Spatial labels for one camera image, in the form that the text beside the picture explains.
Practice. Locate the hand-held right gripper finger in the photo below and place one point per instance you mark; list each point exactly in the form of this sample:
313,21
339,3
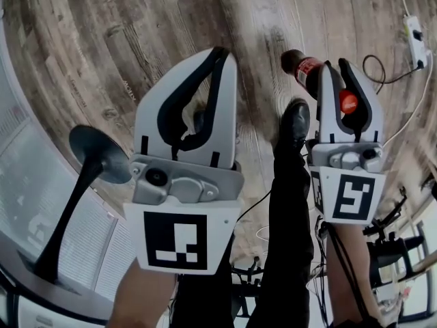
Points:
326,121
375,125

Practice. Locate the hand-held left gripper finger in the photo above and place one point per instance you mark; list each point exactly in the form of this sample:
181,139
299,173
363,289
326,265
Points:
147,128
225,132

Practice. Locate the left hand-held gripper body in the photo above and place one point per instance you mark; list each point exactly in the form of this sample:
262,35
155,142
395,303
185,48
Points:
177,238

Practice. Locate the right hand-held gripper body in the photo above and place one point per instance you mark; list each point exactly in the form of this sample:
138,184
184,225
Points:
351,197

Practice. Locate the dark cola bottle red cap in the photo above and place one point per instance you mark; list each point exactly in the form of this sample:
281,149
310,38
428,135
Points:
305,70

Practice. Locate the person's left forearm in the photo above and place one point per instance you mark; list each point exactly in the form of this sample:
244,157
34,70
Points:
143,296

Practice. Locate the person's right forearm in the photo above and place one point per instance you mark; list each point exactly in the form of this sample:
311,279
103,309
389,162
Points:
360,248

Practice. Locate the person's black right shoe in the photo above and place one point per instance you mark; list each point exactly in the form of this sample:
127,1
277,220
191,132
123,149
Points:
293,121

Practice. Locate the round black marble table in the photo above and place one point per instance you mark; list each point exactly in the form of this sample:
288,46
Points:
99,152

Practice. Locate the person's black trousers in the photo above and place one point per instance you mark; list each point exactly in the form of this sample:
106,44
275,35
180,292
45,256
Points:
290,217

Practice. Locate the black metal stand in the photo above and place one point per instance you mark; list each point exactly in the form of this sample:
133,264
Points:
389,251

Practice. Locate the white power strip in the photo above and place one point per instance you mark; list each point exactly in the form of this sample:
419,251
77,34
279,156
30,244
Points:
414,46

